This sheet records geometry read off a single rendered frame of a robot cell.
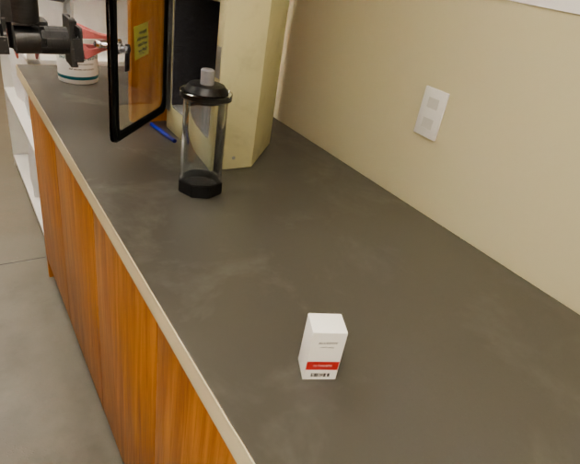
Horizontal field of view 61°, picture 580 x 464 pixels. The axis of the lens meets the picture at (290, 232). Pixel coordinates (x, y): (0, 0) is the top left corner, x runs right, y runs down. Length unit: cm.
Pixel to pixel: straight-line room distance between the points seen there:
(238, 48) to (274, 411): 80
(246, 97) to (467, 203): 57
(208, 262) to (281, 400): 32
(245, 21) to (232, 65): 10
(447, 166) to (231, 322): 68
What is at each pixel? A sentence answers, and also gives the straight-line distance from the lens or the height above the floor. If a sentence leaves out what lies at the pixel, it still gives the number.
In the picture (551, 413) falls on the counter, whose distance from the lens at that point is 82.
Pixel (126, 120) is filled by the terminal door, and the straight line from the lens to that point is 127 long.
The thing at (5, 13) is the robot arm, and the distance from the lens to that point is 121.
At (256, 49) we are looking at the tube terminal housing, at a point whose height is 124.
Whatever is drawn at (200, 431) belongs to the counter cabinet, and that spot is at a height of 76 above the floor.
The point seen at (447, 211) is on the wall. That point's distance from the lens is 123.
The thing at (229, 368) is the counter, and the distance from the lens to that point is 70.
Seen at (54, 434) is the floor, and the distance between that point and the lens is 185.
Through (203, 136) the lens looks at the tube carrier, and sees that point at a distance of 105.
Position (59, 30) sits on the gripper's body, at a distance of 123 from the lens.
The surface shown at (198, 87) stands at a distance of 103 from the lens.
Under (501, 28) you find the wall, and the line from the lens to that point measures 115.
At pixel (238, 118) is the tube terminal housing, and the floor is 107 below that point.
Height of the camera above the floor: 145
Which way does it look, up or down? 30 degrees down
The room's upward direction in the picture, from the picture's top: 10 degrees clockwise
